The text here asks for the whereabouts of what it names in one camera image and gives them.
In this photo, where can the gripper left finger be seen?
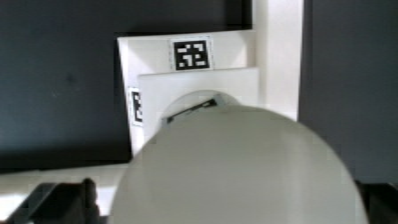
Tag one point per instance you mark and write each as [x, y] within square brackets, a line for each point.
[60, 204]

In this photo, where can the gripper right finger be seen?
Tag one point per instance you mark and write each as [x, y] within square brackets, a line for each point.
[380, 195]

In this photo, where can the white lamp bulb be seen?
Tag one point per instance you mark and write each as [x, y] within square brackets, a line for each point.
[236, 168]

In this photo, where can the white U-shaped fence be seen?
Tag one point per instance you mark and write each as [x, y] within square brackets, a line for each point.
[278, 25]

